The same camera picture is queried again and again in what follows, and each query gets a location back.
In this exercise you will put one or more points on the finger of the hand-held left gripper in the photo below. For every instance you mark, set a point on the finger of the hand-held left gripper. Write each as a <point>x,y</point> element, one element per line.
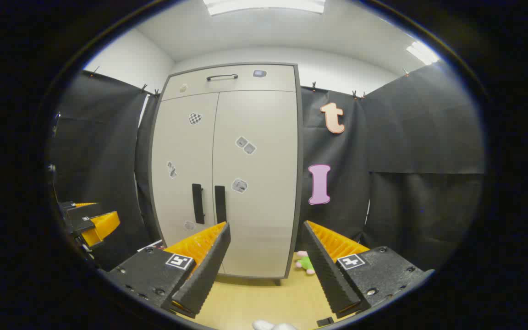
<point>103,224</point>
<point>83,211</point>

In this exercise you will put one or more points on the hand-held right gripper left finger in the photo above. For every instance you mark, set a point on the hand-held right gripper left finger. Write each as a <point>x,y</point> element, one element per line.
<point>206,275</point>

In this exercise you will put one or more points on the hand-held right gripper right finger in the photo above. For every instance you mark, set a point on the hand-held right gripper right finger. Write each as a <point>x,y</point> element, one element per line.
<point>330,279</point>

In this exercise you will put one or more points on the grey cabinet door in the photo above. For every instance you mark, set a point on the grey cabinet door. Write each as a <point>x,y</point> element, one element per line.
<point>181,151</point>
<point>264,220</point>

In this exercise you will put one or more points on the grey double-door shoe cabinet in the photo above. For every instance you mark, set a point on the grey double-door shoe cabinet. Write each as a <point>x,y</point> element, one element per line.
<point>300,174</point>

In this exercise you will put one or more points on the grey cabinet drawer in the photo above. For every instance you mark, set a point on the grey cabinet drawer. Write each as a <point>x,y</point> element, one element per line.
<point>227,89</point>

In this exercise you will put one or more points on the green and pink plush toy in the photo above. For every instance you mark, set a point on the green and pink plush toy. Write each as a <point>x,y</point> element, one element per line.
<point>306,263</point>

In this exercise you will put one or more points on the printed flat box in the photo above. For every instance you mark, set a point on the printed flat box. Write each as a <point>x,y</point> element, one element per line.
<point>154,246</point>

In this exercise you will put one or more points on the black backdrop cloth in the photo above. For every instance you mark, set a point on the black backdrop cloth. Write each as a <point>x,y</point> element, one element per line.
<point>410,137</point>

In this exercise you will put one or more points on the row of backdrop clips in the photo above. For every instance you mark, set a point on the row of backdrop clips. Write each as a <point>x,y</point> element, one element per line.
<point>313,86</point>

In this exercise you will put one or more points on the small ceiling light panel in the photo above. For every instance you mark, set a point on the small ceiling light panel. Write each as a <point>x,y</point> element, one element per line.
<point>422,52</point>

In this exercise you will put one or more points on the long ceiling light panel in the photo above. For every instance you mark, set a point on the long ceiling light panel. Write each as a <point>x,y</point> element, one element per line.
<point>264,5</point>

